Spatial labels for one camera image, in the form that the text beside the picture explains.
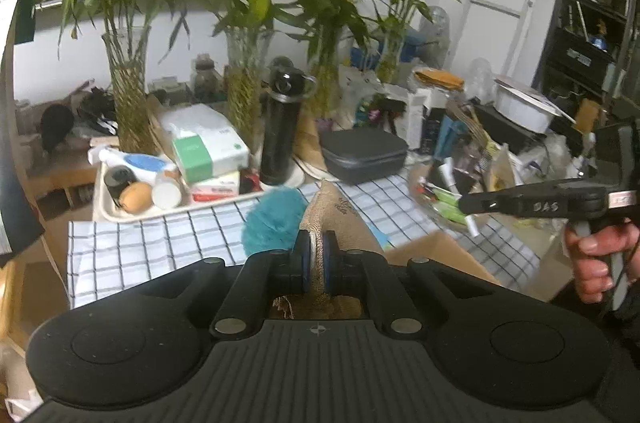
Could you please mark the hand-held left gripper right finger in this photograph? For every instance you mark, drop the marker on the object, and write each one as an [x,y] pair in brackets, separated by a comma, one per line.
[330,263]

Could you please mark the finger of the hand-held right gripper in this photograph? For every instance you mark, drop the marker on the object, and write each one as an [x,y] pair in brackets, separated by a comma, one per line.
[490,204]

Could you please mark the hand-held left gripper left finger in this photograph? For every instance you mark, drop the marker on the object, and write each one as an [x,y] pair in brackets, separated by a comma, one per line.
[302,263]

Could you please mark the teal fluffy toy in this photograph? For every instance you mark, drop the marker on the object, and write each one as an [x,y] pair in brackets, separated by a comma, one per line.
[275,223]

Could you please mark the burlap pouch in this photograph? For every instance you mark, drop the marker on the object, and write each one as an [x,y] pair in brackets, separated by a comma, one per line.
[335,213]

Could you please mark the brown cardboard box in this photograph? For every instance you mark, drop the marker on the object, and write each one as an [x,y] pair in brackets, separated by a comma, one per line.
[440,253]

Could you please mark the person's right hand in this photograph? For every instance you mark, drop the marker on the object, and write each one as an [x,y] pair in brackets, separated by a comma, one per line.
[590,263]

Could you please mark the clear bowl with sachets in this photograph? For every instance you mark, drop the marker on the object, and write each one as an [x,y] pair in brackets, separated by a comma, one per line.
[445,203]

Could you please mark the white pot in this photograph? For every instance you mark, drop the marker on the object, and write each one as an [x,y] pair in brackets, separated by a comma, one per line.
[525,108]

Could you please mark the white carton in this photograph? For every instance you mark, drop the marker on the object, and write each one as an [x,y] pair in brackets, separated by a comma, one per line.
[419,118]

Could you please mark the red white flat box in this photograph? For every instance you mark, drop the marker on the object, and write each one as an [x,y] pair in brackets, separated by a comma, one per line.
[215,190]

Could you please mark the brown paper bag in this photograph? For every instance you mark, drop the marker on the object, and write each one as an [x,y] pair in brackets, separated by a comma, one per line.
[305,148]

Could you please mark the grey zip case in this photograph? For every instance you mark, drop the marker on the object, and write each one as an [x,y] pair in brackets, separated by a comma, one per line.
[365,153]

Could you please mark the black thermos bottle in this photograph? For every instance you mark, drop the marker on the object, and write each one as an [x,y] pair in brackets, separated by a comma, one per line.
[277,138]

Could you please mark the yellow packet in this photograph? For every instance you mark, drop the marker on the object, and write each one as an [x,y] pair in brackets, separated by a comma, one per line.
[440,79]

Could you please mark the green white tissue pack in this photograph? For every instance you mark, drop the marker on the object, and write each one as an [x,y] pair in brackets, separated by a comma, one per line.
[215,153]

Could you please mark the black metal shelf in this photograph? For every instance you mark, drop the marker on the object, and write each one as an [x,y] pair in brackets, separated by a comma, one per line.
[575,53]

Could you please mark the white plastic jar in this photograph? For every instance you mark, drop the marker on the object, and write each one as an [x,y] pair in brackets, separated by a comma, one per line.
[166,194]

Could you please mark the white black checked tablecloth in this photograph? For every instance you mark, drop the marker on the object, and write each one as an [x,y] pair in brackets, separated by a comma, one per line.
[150,243]

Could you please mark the bamboo plant in glass vase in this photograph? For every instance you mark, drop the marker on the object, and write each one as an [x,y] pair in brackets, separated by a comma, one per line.
[387,63]
[127,103]
[245,103]
[325,93]

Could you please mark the tan round pouch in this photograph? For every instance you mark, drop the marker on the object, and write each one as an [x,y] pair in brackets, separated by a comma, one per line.
[136,197]

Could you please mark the white blue tube bottle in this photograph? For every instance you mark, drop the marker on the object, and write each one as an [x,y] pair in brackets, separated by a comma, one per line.
[140,163]

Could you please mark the black tape roll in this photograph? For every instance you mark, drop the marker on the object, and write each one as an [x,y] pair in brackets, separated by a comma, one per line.
[119,180]

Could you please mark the cream plastic tray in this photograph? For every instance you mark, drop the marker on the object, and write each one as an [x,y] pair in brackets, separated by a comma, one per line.
[107,208]

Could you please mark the dark glass jar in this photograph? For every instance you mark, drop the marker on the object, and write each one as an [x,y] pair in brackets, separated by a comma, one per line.
[207,83]

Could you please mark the black fluffy ball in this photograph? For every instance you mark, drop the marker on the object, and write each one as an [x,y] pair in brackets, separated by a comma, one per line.
[57,125]

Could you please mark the silver reflector panel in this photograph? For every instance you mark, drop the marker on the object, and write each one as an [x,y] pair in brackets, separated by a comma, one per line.
[10,153]

